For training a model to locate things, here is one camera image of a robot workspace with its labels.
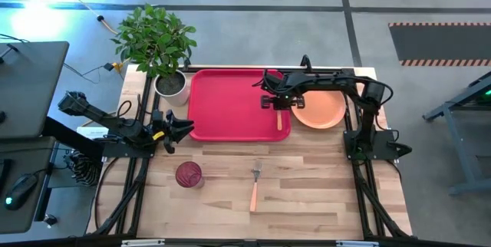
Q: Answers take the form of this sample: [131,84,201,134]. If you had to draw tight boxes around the black floor mat striped edge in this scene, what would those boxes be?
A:
[387,21,491,68]

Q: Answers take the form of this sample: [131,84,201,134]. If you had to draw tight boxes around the black coiled cable sleeve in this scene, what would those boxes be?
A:
[68,150,103,187]

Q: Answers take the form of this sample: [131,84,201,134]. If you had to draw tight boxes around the green leafy plant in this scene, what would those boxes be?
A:
[110,3,199,79]

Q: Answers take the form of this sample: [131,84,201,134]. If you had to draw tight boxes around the pink translucent cup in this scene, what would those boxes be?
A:
[175,160,206,190]

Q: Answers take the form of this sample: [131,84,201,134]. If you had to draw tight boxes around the orange plate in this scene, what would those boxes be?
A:
[290,89,348,130]

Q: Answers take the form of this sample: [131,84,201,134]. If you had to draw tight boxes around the white plant pot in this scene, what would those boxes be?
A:
[153,69,191,107]

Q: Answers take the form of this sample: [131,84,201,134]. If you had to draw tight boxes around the white paper label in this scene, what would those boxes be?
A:
[76,125,110,141]

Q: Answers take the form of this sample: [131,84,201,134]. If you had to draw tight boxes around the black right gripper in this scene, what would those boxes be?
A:
[260,84,306,111]

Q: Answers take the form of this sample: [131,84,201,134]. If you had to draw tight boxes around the red plastic tray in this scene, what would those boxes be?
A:
[186,68,292,143]

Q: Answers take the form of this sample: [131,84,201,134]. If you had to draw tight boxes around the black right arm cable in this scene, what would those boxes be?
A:
[344,76,394,107]

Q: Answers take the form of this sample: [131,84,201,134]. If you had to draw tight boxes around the grey desk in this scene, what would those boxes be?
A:
[0,41,71,235]

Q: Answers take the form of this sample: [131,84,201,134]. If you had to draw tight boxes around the fork with orange handle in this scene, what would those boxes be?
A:
[249,161,264,213]

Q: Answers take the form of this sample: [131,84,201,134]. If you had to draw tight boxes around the black computer mouse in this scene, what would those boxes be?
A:
[3,173,39,212]

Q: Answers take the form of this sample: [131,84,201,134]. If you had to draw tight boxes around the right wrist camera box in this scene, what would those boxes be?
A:
[262,69,287,95]

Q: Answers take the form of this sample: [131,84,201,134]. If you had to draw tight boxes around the grey metal side table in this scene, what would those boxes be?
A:
[421,71,491,196]

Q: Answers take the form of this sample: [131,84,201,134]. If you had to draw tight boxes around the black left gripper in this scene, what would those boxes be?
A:
[150,109,195,155]

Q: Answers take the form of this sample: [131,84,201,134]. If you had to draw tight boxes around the silver metal bracket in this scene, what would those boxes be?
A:
[120,239,166,247]
[335,239,380,247]

